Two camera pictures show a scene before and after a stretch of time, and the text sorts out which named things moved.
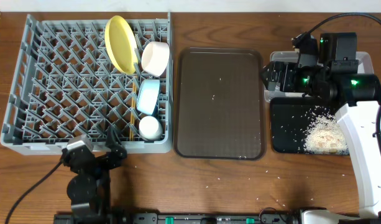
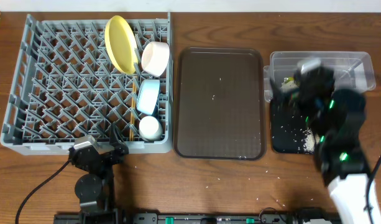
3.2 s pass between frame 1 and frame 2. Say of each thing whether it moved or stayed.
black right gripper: moved
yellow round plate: stayed
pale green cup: stayed
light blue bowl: stayed
